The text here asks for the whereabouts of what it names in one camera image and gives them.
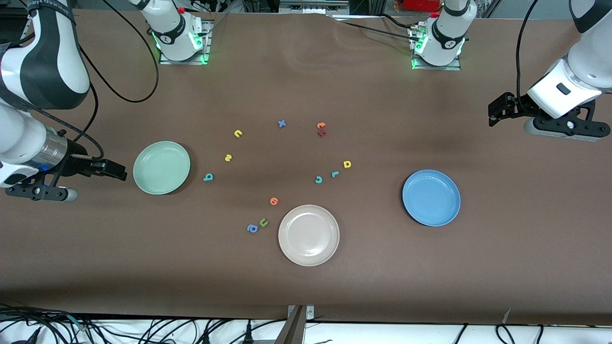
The blue foam letter a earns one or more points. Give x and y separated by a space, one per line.
249 229

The red box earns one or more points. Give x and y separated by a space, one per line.
420 5

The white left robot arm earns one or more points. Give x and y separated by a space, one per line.
590 57

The blue plate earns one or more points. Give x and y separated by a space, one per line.
431 198

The aluminium profile bar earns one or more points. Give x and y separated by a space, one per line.
294 329

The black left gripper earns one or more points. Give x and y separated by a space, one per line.
517 107

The white paper scrap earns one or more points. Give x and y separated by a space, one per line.
507 315

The beige plate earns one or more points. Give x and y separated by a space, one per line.
309 235

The aluminium frame beam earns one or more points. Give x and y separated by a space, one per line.
313 5

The green plate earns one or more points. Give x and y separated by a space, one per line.
161 167

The brown table cover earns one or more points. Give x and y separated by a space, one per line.
306 286

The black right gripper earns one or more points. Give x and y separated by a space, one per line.
76 165

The small metal bracket plate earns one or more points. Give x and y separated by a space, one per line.
310 313

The teal foam letter b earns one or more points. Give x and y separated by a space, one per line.
207 178

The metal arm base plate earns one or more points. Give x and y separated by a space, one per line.
449 68
209 43

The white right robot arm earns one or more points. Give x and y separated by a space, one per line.
28 71

